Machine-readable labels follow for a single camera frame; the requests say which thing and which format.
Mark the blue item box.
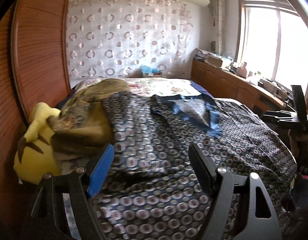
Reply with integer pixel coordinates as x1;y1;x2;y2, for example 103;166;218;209
140;65;162;78

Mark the navy blue blanket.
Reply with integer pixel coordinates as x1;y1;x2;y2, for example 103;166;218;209
191;81;214;100

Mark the olive patterned pillow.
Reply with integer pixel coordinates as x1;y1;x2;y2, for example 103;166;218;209
47;79;130;161

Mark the yellow plush toy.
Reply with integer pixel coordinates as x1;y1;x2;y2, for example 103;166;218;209
14;102;61;185

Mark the pink bottle on cabinet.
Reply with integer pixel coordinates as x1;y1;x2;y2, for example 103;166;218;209
237;62;248;79

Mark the gathered window curtain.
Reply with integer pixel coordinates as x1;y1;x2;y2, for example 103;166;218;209
211;0;225;55

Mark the floral bed cover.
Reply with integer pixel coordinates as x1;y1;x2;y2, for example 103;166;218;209
73;77;200;97

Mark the navy circle-patterned shirt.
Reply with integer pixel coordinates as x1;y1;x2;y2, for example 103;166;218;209
94;92;296;239

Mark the sheer circle-patterned curtain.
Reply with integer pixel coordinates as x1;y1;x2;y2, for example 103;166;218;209
66;0;193;84

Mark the wooden louvered wardrobe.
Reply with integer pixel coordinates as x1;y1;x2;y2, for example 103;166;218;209
0;0;70;230

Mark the wooden side cabinet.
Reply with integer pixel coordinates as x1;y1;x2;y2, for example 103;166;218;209
191;60;291;116

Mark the cardboard box on cabinet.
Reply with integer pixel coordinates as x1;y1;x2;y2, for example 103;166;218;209
206;55;231;68

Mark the person's right hand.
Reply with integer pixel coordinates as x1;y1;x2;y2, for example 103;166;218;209
288;129;308;163

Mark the window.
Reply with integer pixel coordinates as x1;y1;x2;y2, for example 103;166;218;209
235;0;308;98

